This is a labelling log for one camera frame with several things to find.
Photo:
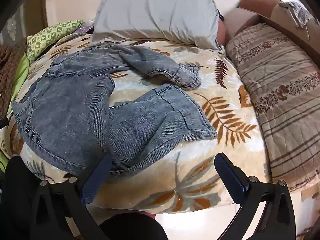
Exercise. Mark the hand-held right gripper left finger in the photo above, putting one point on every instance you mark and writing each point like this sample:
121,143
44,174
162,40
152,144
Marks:
96,180

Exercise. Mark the purple patterned cloth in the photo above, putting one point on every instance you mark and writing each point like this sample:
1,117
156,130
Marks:
86,26

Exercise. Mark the brown striped quilt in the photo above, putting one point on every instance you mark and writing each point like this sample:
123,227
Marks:
282,80

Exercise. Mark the brown knitted cloth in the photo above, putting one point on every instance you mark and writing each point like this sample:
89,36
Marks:
8,70

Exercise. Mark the grey crumpled rag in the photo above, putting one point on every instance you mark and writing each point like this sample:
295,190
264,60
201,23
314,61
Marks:
296,12

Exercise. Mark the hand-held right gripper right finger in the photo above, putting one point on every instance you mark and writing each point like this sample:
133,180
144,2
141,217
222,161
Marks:
228,175

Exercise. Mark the leaf print blanket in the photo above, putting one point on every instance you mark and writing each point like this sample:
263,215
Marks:
220,100

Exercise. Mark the green patterned cushion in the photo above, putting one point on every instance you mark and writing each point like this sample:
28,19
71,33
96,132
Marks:
50,36

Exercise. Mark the cardboard box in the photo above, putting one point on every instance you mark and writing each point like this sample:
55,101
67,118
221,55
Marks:
270,10

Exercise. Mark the grey pillow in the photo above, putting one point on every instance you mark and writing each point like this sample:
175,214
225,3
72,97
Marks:
155,15

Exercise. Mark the small black clip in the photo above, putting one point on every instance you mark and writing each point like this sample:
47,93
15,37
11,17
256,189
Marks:
221,16

